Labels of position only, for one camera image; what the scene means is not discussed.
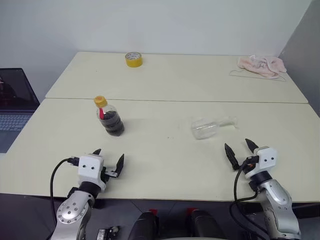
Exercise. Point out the yellow bottle cap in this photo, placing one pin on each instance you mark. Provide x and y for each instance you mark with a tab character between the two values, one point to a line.
100	100

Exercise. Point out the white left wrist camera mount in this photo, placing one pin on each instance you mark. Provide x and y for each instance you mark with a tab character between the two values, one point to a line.
90	172

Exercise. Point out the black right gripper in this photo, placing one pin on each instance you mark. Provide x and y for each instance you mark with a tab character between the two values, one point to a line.
250	162

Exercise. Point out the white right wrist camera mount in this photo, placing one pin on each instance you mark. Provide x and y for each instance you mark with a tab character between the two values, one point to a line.
266	160

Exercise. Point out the clear plastic bottle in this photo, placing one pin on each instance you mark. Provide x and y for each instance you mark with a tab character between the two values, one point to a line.
203	128

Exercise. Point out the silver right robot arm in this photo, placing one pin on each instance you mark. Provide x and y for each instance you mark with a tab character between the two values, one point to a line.
277	200

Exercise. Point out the dark laptop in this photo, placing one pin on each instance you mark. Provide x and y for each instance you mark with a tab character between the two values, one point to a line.
15	100

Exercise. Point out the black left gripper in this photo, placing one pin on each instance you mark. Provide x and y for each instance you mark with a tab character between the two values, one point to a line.
104	175

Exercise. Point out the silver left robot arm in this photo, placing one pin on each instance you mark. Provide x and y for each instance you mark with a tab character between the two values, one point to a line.
72	210

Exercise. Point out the yellow tape roll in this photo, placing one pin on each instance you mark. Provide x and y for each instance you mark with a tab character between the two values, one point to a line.
133	62

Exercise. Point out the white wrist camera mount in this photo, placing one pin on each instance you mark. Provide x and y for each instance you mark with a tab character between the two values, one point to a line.
90	172
266	160

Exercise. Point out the pink towel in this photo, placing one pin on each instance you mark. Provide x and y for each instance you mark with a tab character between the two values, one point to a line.
262	65

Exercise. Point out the small black box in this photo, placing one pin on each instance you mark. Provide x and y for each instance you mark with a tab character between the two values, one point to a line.
106	232

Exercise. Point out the dark rounded shape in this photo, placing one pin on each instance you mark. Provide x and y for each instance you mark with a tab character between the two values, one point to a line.
203	225
145	226

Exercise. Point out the dark liquid bottle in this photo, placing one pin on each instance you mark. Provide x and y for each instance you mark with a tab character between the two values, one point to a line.
113	123

